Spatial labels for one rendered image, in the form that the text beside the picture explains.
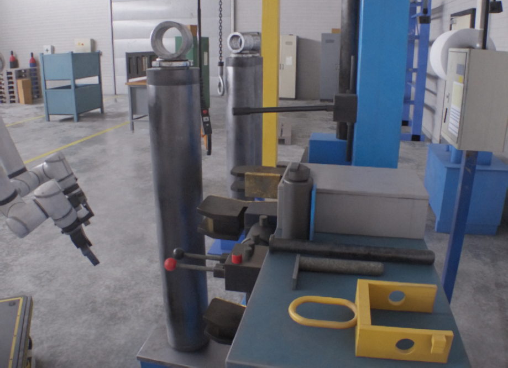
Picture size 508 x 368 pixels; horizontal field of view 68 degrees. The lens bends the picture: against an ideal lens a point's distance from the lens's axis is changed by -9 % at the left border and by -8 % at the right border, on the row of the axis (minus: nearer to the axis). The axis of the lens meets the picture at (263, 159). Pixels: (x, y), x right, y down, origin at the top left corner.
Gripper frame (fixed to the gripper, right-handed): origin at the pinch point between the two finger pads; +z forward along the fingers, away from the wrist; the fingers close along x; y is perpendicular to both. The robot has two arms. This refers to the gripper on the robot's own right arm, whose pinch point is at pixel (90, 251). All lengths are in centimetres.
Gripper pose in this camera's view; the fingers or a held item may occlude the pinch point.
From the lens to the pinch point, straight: 171.9
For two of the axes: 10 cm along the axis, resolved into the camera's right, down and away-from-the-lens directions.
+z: 2.7, 7.9, 5.5
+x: 5.5, 3.4, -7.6
